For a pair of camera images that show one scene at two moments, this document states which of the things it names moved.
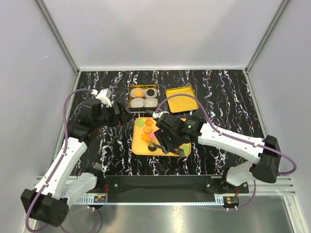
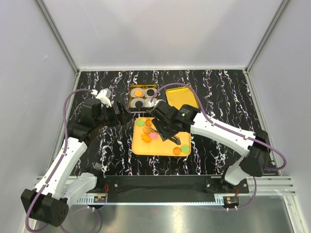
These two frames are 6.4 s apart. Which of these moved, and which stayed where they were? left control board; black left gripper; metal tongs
Moved: metal tongs
Stayed: black left gripper; left control board
